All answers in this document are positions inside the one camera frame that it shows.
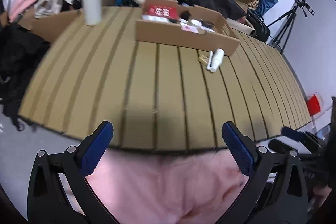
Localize pink wet wipes pack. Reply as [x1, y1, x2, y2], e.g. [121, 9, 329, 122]
[181, 24, 199, 34]

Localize red printed box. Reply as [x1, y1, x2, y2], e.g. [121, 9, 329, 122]
[142, 5, 179, 23]

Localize red bucket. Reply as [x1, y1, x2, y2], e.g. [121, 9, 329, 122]
[306, 93, 321, 117]

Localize camera tripod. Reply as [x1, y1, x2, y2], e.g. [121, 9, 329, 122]
[267, 0, 315, 55]

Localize black stroller cart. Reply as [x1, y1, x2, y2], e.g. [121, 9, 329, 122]
[1, 3, 51, 131]

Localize white tube bottle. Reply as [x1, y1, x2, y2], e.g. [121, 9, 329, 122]
[207, 48, 224, 73]

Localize black charger plug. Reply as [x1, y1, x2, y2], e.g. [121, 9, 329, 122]
[179, 10, 191, 21]

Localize shallow cardboard tray box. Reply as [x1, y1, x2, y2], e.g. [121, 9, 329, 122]
[135, 0, 240, 56]

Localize folding slatted camping table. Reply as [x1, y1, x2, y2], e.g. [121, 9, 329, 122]
[19, 7, 311, 152]

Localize blue cushion bag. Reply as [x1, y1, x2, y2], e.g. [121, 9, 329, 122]
[253, 0, 278, 16]

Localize pink puffer jacket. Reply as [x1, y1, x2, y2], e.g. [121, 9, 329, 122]
[87, 149, 248, 223]

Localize black suitcase bag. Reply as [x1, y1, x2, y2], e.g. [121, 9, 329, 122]
[247, 9, 270, 43]

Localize large cardboard box left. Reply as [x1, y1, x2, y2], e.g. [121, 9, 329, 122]
[0, 0, 121, 44]

